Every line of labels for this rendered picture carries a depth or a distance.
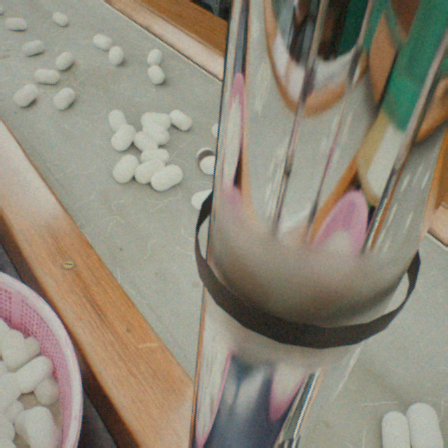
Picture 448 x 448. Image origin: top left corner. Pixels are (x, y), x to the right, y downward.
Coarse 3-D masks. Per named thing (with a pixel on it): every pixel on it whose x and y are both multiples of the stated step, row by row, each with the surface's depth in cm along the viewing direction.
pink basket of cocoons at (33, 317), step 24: (0, 288) 38; (24, 288) 36; (0, 312) 39; (24, 312) 37; (48, 312) 35; (24, 336) 38; (48, 336) 36; (72, 360) 32; (72, 384) 31; (72, 408) 30; (72, 432) 29
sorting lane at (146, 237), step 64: (0, 0) 86; (64, 0) 89; (0, 64) 68; (128, 64) 71; (192, 64) 73; (64, 128) 58; (192, 128) 60; (64, 192) 49; (128, 192) 50; (192, 192) 51; (128, 256) 44; (192, 256) 44; (192, 320) 39; (384, 384) 36
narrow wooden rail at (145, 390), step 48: (0, 144) 50; (0, 192) 45; (48, 192) 45; (0, 240) 52; (48, 240) 41; (48, 288) 37; (96, 288) 38; (96, 336) 35; (144, 336) 35; (96, 384) 34; (144, 384) 32; (192, 384) 33; (144, 432) 30
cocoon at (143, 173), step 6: (150, 162) 51; (156, 162) 51; (162, 162) 51; (138, 168) 50; (144, 168) 50; (150, 168) 50; (156, 168) 51; (162, 168) 51; (138, 174) 50; (144, 174) 50; (150, 174) 50; (138, 180) 50; (144, 180) 50; (150, 180) 51
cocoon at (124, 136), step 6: (126, 126) 55; (132, 126) 56; (120, 132) 54; (126, 132) 54; (132, 132) 55; (114, 138) 54; (120, 138) 54; (126, 138) 54; (132, 138) 55; (114, 144) 54; (120, 144) 54; (126, 144) 54; (120, 150) 54
